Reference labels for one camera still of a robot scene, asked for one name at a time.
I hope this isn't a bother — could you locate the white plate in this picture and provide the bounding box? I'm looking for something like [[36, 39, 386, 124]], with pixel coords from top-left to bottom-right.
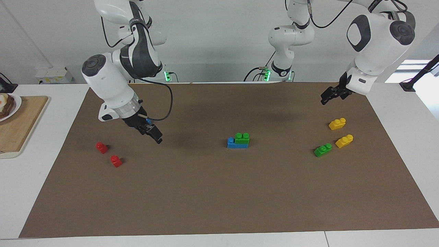
[[0, 93, 22, 122]]

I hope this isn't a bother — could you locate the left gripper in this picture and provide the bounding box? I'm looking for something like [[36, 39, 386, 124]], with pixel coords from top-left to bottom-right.
[[320, 71, 353, 106]]

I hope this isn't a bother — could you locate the white box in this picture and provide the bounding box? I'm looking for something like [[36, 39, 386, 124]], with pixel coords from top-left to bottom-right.
[[35, 67, 74, 85]]

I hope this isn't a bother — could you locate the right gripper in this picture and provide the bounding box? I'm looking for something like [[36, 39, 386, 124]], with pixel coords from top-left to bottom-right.
[[122, 107, 154, 135]]

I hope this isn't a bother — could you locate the yellow toy block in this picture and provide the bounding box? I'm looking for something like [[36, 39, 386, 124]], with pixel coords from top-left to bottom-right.
[[328, 117, 346, 131], [335, 134, 354, 149]]

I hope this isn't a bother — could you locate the wooden cutting board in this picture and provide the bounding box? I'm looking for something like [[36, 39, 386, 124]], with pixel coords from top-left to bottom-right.
[[0, 96, 50, 159]]

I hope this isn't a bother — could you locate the blue toy block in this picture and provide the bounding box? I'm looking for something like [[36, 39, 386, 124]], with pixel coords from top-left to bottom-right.
[[227, 137, 249, 149]]

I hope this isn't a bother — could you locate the black stand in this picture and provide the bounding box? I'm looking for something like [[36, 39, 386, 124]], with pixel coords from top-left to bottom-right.
[[0, 72, 18, 94], [399, 54, 439, 92]]

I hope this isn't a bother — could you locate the brown toast slice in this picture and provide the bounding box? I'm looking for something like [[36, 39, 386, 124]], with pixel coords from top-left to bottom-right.
[[0, 94, 16, 119]]

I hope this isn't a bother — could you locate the black cable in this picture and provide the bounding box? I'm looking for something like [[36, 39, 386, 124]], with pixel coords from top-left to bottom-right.
[[368, 0, 409, 14], [100, 15, 124, 48], [243, 51, 277, 82], [306, 0, 354, 29], [137, 78, 174, 125]]

